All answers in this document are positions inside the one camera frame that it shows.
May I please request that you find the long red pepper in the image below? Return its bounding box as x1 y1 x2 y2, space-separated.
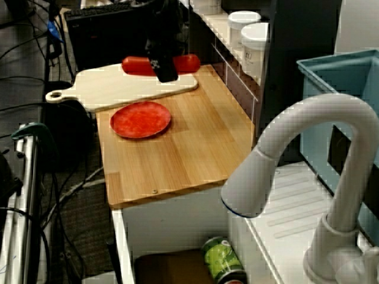
121 54 200 76

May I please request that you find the white metal stand frame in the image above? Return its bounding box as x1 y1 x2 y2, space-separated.
0 124 42 284

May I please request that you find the light wooden cutting board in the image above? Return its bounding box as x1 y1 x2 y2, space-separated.
44 63 200 113

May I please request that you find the black computer case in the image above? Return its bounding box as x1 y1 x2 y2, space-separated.
65 7 155 70

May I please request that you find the grey toy faucet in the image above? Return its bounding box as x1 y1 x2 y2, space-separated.
220 93 379 284

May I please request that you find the white floor cable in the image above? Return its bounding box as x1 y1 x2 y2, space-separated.
44 167 104 220

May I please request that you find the blue cable plug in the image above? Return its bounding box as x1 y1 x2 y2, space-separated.
47 20 65 44

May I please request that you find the green pea can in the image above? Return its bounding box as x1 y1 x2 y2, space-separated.
201 236 245 282

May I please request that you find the blue plastic bin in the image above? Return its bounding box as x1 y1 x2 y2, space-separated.
297 49 379 246

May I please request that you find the dark grey vertical panel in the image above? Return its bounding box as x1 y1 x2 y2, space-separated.
260 0 341 166

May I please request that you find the red round plate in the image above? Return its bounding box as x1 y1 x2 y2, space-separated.
110 101 172 139

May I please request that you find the black cabinet handle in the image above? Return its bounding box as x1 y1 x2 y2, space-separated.
105 238 123 284

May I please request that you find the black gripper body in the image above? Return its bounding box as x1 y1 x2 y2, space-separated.
144 28 186 62

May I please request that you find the white toy sink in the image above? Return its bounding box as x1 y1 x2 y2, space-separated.
111 161 379 284

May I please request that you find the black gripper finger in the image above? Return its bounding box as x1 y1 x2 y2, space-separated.
149 56 179 83

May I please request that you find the white lidded jar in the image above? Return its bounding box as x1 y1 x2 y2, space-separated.
227 11 262 51
240 22 270 78

